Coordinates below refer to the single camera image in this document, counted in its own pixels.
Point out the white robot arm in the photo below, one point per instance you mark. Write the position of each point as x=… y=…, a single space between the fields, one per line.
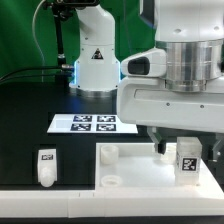
x=172 y=54

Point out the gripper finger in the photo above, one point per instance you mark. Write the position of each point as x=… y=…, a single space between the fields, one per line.
x=217 y=147
x=157 y=139

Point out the white marker sheet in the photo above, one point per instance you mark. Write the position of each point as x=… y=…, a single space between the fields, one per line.
x=89 y=123

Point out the black camera stand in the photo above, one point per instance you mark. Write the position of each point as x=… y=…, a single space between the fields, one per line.
x=62 y=10

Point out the white square table top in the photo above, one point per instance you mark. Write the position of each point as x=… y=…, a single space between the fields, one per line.
x=138 y=167

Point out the white L-shaped fence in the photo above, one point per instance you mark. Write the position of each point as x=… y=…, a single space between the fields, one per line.
x=103 y=202

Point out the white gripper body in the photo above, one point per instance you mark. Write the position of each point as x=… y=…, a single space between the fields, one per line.
x=145 y=101

